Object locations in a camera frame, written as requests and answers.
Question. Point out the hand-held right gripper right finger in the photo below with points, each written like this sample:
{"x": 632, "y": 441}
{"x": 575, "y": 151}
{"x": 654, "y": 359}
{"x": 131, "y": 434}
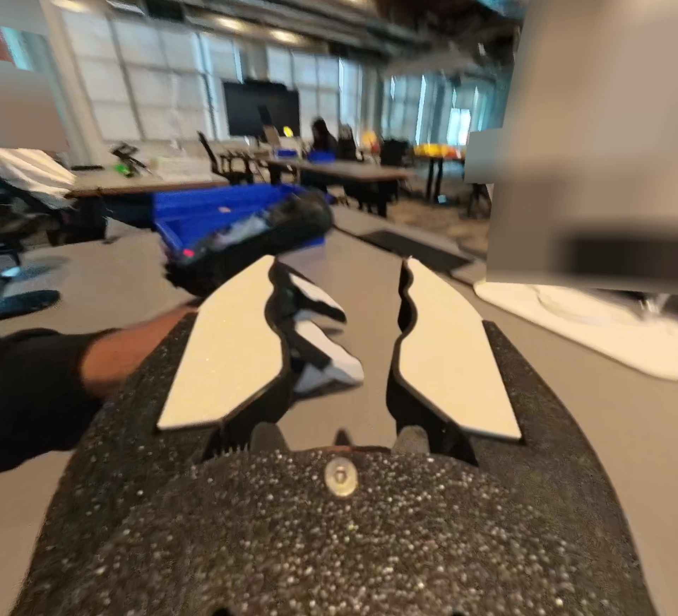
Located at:
{"x": 455, "y": 361}

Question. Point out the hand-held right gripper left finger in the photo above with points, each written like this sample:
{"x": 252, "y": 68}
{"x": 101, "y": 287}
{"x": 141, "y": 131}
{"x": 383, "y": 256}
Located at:
{"x": 228, "y": 356}

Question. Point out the white rounded tray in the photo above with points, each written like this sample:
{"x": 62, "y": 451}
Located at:
{"x": 582, "y": 330}

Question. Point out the person's left forearm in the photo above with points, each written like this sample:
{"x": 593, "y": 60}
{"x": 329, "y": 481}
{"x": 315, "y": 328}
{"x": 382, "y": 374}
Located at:
{"x": 37, "y": 393}

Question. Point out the black table panel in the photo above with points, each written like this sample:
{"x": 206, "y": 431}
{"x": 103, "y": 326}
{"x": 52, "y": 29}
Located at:
{"x": 418, "y": 250}

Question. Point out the person's left hand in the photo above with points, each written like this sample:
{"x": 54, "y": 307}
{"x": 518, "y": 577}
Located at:
{"x": 132, "y": 346}

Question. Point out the black office chair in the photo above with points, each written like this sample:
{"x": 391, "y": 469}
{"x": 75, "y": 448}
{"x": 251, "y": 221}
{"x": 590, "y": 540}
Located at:
{"x": 47, "y": 224}

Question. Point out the blue plastic bin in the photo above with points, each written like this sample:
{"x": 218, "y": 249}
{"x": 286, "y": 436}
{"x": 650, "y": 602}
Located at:
{"x": 212, "y": 200}

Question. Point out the green black tool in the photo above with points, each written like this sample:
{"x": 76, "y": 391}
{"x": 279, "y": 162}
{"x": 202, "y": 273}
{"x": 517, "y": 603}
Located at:
{"x": 127, "y": 163}

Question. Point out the brown top background table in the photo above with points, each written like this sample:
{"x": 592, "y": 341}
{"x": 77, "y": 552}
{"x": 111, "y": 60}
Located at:
{"x": 344, "y": 171}

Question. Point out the large black screen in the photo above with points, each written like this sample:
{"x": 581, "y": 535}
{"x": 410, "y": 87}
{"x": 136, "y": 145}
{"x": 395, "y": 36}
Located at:
{"x": 254, "y": 107}

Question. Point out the wooden top side table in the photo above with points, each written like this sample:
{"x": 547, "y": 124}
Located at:
{"x": 132, "y": 184}

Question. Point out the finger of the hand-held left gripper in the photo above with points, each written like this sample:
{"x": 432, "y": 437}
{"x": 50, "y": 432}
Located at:
{"x": 339, "y": 364}
{"x": 318, "y": 291}

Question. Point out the black mesh chair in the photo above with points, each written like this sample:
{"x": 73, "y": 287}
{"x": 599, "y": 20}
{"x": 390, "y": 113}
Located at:
{"x": 222, "y": 160}

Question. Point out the small blue bin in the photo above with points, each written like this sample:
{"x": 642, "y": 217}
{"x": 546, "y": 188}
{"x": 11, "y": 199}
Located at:
{"x": 322, "y": 156}
{"x": 286, "y": 153}

